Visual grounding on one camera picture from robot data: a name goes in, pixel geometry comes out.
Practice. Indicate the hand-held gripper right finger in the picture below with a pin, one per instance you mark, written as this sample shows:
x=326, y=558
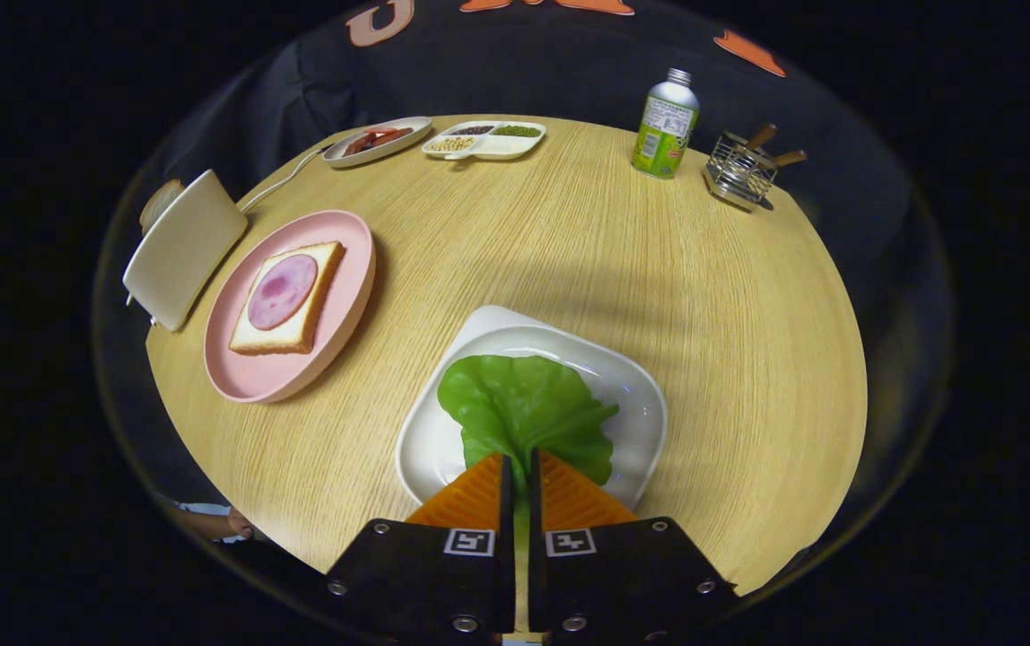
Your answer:
x=623, y=574

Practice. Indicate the white divided snack tray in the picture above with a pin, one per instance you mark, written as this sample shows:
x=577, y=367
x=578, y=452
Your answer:
x=497, y=149

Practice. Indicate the white toaster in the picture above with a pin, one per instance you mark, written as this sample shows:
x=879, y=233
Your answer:
x=183, y=251

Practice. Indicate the pink ham slice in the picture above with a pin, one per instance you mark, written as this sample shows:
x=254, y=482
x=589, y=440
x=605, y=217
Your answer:
x=282, y=292

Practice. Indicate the green lettuce leaf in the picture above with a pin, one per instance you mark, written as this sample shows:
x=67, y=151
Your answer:
x=515, y=404

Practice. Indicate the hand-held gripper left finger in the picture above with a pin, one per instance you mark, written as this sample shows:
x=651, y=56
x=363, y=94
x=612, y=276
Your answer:
x=425, y=574

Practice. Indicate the pink plate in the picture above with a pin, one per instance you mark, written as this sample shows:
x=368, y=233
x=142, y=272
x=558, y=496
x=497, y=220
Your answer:
x=273, y=377

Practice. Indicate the white bread slice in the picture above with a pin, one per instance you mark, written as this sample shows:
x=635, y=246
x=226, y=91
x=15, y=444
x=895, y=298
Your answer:
x=322, y=256

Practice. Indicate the white oval meat plate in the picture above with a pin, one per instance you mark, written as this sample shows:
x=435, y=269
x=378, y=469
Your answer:
x=416, y=126

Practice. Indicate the white square plate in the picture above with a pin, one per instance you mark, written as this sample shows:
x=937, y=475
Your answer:
x=632, y=404

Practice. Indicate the brown meat piece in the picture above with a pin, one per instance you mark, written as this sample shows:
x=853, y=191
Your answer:
x=359, y=145
x=392, y=136

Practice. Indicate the green label metal bottle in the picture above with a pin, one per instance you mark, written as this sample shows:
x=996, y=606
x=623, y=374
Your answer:
x=663, y=135

